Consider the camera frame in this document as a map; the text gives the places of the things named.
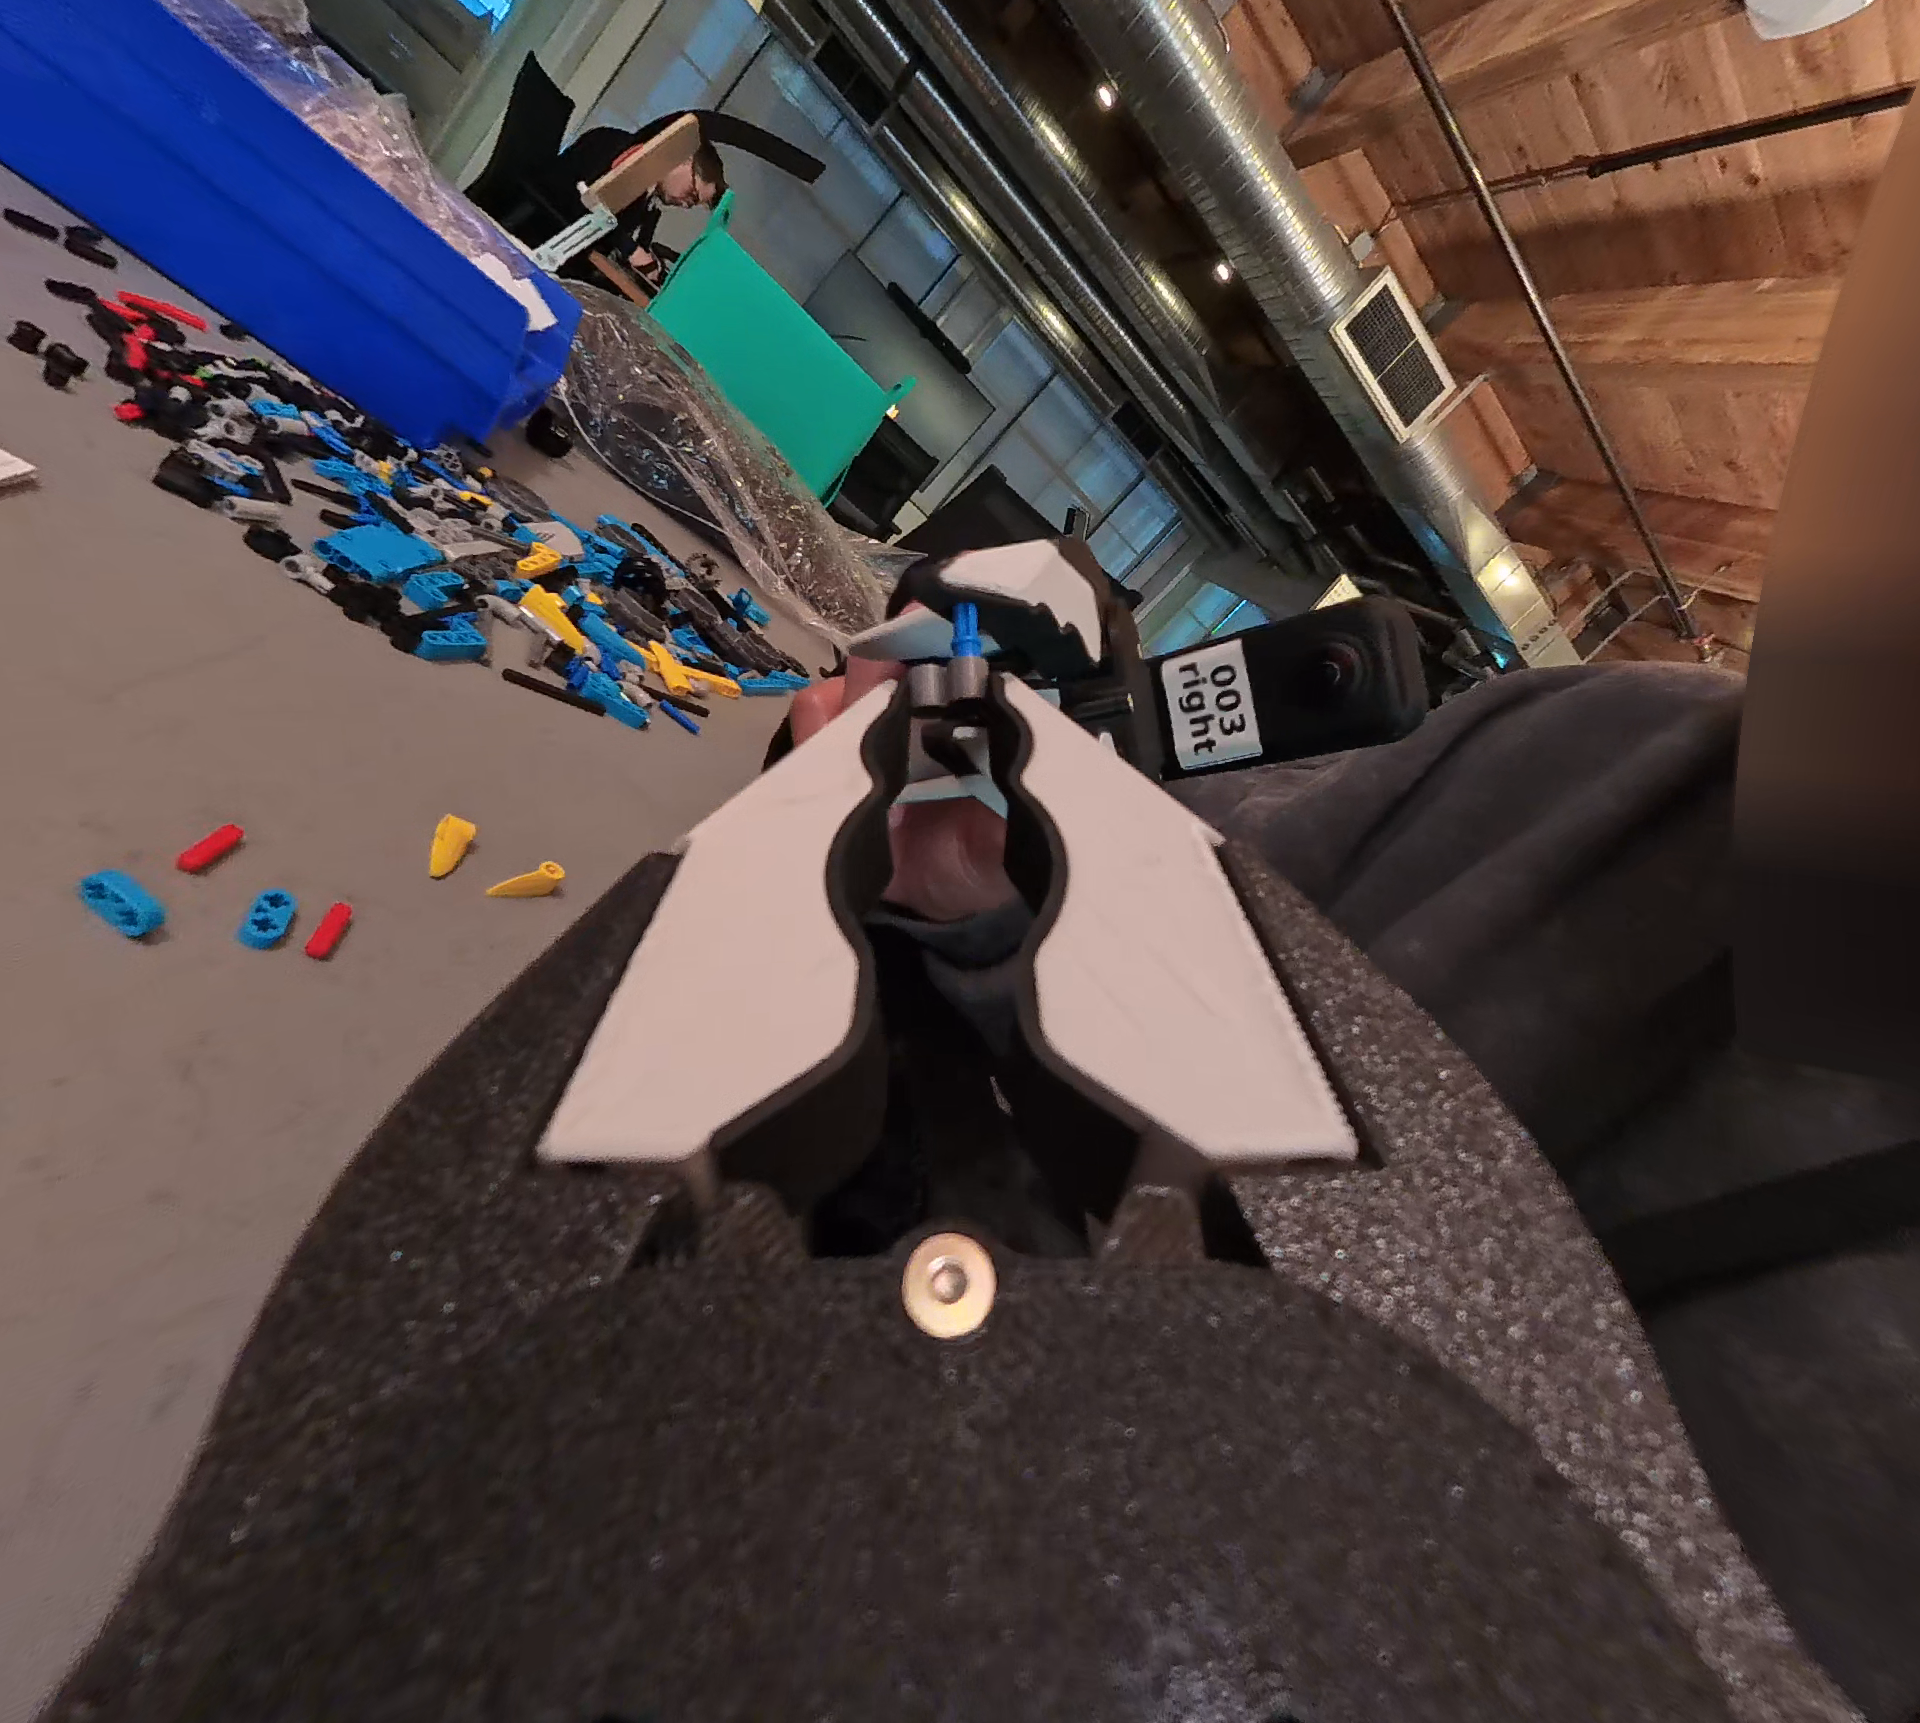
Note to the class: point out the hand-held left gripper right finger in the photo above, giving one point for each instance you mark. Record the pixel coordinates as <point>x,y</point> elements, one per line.
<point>1184,989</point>

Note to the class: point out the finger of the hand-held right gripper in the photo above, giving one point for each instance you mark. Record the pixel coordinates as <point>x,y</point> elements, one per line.
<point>1035,577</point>
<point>892,641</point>

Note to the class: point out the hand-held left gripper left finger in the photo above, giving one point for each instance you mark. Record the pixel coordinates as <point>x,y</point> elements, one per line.
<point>720,975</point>

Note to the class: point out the grey connector brick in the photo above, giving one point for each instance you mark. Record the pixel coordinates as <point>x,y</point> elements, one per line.
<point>949,689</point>

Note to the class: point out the person's right forearm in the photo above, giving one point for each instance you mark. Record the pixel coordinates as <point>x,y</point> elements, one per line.
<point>1424,825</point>

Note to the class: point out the grey desk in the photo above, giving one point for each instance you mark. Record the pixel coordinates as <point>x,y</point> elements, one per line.
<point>224,1124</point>

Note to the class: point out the person's right hand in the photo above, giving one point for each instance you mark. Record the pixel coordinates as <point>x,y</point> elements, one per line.
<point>938,873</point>

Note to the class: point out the yellow long wedge brick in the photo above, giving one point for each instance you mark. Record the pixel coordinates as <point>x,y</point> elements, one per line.
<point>525,883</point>

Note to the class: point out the yellow short wedge brick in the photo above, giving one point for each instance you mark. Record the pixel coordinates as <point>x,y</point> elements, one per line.
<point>449,849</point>

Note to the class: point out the clear plastic bag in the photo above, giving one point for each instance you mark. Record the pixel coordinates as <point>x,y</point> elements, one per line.
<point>344,89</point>
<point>674,433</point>

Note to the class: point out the teal green panel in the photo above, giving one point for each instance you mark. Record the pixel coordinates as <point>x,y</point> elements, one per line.
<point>764,359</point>

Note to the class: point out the red short brick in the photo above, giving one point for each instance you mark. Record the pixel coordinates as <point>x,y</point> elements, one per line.
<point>210,849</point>
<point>328,931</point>

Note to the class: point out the pile of building bricks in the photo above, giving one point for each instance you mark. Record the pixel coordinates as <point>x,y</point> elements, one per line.
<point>451,555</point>

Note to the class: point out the blue cross-hole brick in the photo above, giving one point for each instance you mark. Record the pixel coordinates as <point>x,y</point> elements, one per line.
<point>266,921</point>

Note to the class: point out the black ceiling pipe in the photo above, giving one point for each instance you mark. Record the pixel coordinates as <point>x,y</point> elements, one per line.
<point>1478,179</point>

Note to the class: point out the blue short beam brick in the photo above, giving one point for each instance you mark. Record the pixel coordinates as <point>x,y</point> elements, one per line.
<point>121,903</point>

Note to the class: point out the blue plastic bin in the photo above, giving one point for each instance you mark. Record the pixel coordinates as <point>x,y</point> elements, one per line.
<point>224,197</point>

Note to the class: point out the silver ventilation duct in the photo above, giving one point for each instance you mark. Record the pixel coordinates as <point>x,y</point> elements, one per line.
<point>1140,73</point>

